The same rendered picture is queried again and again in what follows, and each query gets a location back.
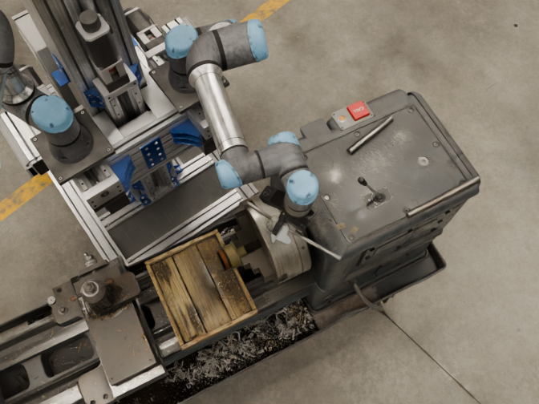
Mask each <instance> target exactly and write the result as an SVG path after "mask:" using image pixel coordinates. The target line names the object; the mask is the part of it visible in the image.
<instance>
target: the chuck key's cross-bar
mask: <svg viewBox="0 0 539 404"><path fill-rule="evenodd" d="M247 205H249V206H250V207H251V208H253V209H254V210H256V211H257V212H259V213H261V214H262V215H263V216H265V217H266V218H268V219H269V220H271V216H270V215H269V214H267V213H266V212H264V211H262V210H261V209H260V208H258V207H257V206H255V205H254V204H252V203H250V202H249V201H248V202H247ZM288 232H290V233H292V234H293V235H295V236H297V237H299V238H300V239H302V240H304V241H305V242H307V243H309V244H311V245H313V246H314V247H316V248H318V249H320V250H322V251H323V252H325V253H327V254H329V255H331V256H332V257H334V258H336V259H337V260H339V261H340V260H341V257H340V256H339V255H337V254H335V253H333V252H331V251H330V250H328V249H326V248H324V247H322V246H321V245H320V244H317V243H315V242H313V241H312V240H310V239H308V238H307V237H305V236H301V235H299V234H298V233H296V232H295V231H294V230H293V229H291V228H289V231H288Z"/></svg>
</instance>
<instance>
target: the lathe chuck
mask: <svg viewBox="0 0 539 404"><path fill-rule="evenodd" d="M260 195H261V192H260V193H258V194H257V195H255V196H251V197H250V198H248V199H246V200H243V201H241V202H240V203H239V209H240V211H242V210H244V209H245V206H244V205H246V204H247V202H248V201H249V202H250V203H251V202H252V203H253V204H254V205H255V206H257V207H258V208H260V209H261V210H262V211H264V212H266V213H267V214H269V215H270V216H274V215H275V216H277V217H279V215H280V214H281V212H280V210H279V209H277V208H275V207H272V206H270V205H268V204H265V203H263V202H262V201H261V199H260V198H259V196H260ZM247 211H248V213H249V217H250V219H251V222H252V225H253V228H254V231H255V233H256V235H257V238H258V239H259V241H260V243H261V248H263V251H264V253H265V255H266V256H267V258H268V260H269V262H270V264H271V265H272V267H273V269H274V271H275V273H276V274H277V276H278V277H281V276H282V275H283V274H285V275H286V277H285V279H283V280H280V281H279V280H278V279H277V277H276V278H274V279H273V281H274V282H275V283H276V284H278V285H279V284H281V283H283V282H285V281H288V280H289V279H291V278H293V277H296V276H297V275H299V274H301V273H302V260H301V257H300V254H299V251H298V247H297V245H296V243H295V241H294V238H293V236H292V233H290V232H288V233H287V234H288V236H289V238H290V239H291V242H290V244H286V243H284V242H281V241H279V240H275V242H272V239H271V234H272V231H270V230H269V229H268V227H267V224H268V223H269V222H270V220H269V219H268V218H266V217H265V216H263V215H262V214H261V213H259V212H257V211H256V210H254V209H253V208H247ZM259 249H260V248H259ZM257 250H258V249H257ZM257 250H255V251H257Z"/></svg>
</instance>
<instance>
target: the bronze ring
mask: <svg viewBox="0 0 539 404"><path fill-rule="evenodd" d="M222 248H223V249H219V250H218V251H216V254H217V257H218V260H219V261H220V263H221V266H222V268H223V269H224V270H225V271H227V270H229V269H230V268H232V269H235V268H236V267H238V266H243V264H242V261H241V258H242V257H244V256H247V252H246V251H245V248H244V246H241V247H239V248H236V247H235V246H234V244H233V242H232V241H230V244H227V245H226V246H223V247H222Z"/></svg>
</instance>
